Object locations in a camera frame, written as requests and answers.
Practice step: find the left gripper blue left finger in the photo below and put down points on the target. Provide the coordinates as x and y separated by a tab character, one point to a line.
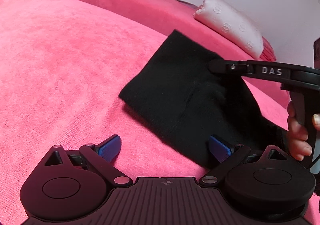
99	160

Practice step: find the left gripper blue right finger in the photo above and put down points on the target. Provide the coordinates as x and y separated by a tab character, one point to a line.
228	155

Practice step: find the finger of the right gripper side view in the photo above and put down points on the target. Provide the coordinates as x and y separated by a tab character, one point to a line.
220	66

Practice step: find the black pants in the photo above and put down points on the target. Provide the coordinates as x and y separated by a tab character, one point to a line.
184	104

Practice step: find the right hand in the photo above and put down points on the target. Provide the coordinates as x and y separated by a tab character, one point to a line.
297	136

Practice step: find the folded red blanket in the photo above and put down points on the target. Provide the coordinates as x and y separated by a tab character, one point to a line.
268	52

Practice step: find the white pillow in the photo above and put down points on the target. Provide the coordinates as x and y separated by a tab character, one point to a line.
224	19

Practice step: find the near pink bed cover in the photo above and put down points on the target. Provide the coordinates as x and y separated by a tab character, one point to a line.
63	65

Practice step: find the far pink bed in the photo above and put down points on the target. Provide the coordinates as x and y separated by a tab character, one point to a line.
165	16

